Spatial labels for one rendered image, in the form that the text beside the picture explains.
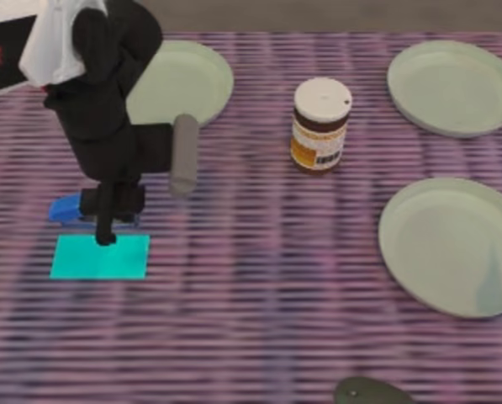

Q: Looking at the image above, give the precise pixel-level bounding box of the blue stapler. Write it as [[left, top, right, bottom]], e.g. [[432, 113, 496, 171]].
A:
[[47, 191, 142, 229]]

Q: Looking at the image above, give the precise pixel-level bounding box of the teal rectangular block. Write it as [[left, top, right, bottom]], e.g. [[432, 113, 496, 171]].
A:
[[49, 233, 152, 281]]

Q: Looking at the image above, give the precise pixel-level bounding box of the pale green round plate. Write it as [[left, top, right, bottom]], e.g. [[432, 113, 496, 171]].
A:
[[378, 177, 502, 319], [386, 40, 502, 139], [124, 40, 235, 130]]

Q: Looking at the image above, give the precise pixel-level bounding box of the purple striped tablecloth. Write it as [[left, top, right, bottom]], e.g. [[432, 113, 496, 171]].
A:
[[0, 31, 502, 404]]

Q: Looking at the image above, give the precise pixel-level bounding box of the black panel with red cross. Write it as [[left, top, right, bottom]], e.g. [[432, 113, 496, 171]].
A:
[[0, 14, 40, 96]]

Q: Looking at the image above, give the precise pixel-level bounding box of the brown jar with white lid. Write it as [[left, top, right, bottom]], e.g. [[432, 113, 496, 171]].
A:
[[289, 77, 353, 177]]

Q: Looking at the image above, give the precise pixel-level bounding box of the dark grey oval object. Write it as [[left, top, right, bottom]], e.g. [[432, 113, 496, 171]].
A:
[[333, 375, 415, 404]]

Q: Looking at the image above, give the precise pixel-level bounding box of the grey cylindrical wrist camera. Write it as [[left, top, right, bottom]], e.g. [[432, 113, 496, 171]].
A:
[[167, 113, 200, 198]]

